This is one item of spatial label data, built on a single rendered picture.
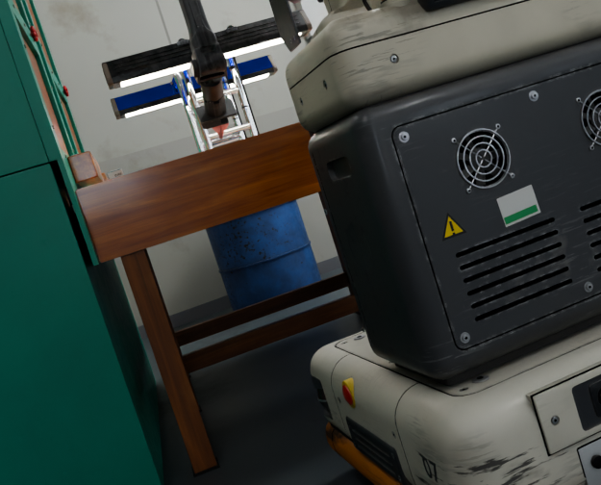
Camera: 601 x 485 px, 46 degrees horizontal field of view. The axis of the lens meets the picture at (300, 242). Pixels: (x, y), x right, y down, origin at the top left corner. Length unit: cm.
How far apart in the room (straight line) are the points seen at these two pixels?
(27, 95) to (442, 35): 106
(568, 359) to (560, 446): 12
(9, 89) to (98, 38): 287
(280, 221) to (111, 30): 166
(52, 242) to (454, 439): 110
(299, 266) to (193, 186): 212
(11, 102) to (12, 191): 20
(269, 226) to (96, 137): 131
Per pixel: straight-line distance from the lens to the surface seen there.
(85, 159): 191
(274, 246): 379
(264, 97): 468
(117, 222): 177
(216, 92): 189
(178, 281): 448
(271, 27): 219
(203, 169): 179
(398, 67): 99
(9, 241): 176
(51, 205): 175
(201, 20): 187
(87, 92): 456
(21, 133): 177
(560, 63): 111
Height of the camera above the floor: 62
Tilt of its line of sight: 5 degrees down
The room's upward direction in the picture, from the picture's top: 18 degrees counter-clockwise
